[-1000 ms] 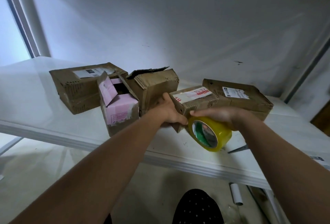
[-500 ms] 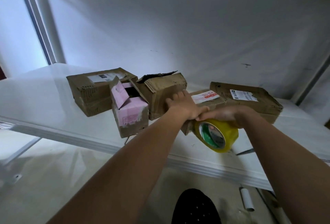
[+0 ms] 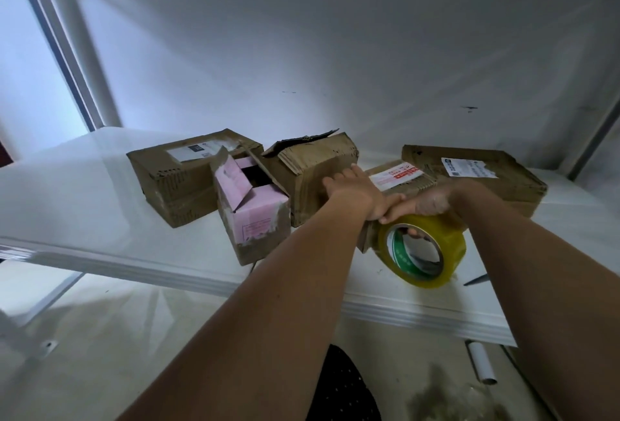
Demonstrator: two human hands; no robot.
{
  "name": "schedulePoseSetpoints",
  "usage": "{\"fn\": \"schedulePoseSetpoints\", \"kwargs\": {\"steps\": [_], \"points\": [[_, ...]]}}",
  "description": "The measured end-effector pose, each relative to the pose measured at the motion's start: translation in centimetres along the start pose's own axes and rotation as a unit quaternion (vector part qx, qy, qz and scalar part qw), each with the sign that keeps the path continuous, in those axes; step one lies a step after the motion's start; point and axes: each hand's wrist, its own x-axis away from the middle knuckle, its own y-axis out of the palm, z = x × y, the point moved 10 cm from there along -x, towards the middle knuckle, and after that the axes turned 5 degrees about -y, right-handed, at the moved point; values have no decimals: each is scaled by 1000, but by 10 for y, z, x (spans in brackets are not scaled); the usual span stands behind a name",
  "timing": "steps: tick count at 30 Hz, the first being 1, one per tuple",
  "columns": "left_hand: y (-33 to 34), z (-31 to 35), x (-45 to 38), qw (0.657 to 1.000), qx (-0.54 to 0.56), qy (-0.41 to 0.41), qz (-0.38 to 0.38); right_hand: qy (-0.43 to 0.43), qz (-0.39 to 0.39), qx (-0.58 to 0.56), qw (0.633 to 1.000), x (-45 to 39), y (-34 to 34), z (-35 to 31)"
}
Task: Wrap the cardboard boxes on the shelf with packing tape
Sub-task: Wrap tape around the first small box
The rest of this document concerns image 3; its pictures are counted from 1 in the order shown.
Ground small cardboard box red label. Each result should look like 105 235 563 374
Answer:
356 159 439 254

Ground person's right forearm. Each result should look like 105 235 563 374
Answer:
450 183 620 421

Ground person's black trousers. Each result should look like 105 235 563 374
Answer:
305 343 384 421

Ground person's left hand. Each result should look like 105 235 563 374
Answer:
320 164 408 225

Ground person's right hand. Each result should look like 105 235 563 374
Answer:
380 181 476 233

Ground yellow tape roll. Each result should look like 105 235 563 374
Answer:
376 214 468 289

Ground long cardboard box white label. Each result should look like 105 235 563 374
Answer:
126 128 265 229

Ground person's left forearm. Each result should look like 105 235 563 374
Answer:
116 197 389 421

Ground pink carton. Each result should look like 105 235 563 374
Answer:
212 149 293 267

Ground corrugated cardboard box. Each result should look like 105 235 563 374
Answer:
260 129 360 228

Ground white tube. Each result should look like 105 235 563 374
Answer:
465 339 498 386

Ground white metal shelf rack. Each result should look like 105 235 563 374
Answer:
0 0 620 421

